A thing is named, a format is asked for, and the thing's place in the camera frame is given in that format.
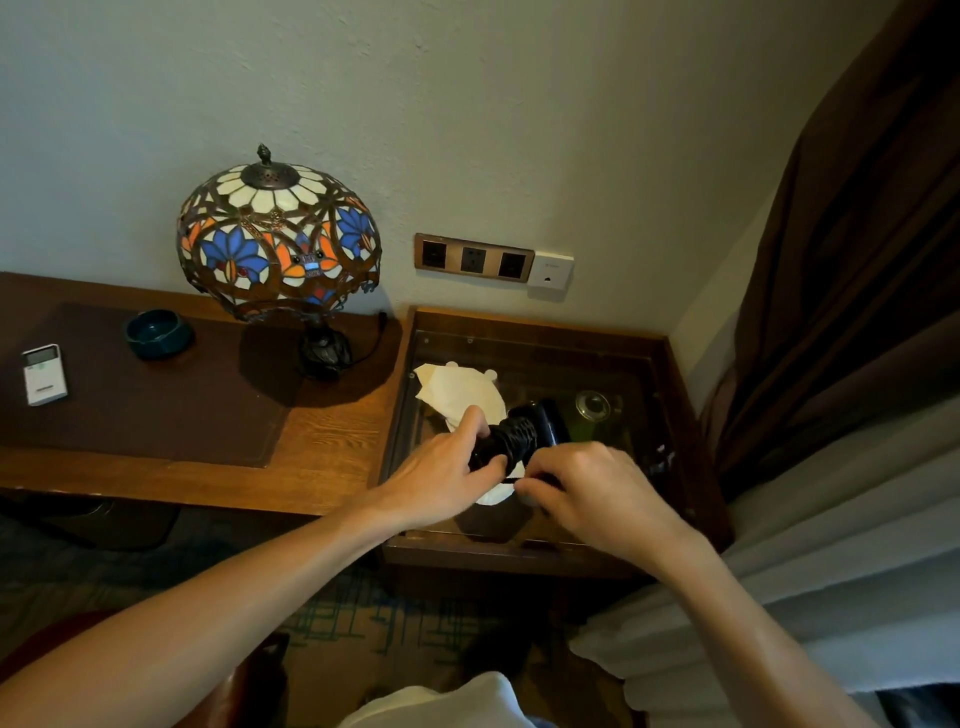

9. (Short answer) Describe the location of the dark green ashtray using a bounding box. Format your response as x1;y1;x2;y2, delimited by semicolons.
124;308;196;362

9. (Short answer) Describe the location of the black lamp cable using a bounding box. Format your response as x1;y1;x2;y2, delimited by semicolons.
349;311;391;370

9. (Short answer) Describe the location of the white wall socket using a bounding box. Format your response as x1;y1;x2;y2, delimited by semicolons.
526;251;576;292

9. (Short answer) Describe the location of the white sheer curtain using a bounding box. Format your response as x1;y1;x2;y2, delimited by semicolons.
568;396;960;728

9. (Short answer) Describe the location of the bronze triple outlet panel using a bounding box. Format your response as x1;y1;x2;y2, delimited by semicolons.
413;232;537;285

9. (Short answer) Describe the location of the person's left hand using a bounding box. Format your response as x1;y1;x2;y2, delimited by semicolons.
372;405;509;535

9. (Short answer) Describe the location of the person's white shirt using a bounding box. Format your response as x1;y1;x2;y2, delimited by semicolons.
337;670;560;728

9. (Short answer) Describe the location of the brown curtain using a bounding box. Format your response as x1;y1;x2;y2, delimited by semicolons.
699;0;960;505

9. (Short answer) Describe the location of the white remote control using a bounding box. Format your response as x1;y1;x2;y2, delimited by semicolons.
21;343;69;408

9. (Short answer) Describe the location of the stained glass table lamp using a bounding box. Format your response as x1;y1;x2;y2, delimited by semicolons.
177;144;384;381

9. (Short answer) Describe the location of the person's right forearm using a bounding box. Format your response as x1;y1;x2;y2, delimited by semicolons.
660;541;880;728

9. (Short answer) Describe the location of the person's left forearm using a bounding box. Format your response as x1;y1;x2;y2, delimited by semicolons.
0;498;399;728

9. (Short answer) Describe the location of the person's right hand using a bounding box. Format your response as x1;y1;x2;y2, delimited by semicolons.
514;441;702;580

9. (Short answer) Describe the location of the wooden glass-top side table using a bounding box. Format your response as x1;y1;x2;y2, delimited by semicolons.
377;305;737;580

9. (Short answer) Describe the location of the wooden desk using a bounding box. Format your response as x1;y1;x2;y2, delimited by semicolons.
0;270;412;519

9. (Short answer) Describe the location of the brown leather desk mat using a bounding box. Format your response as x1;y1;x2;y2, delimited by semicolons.
0;302;306;470

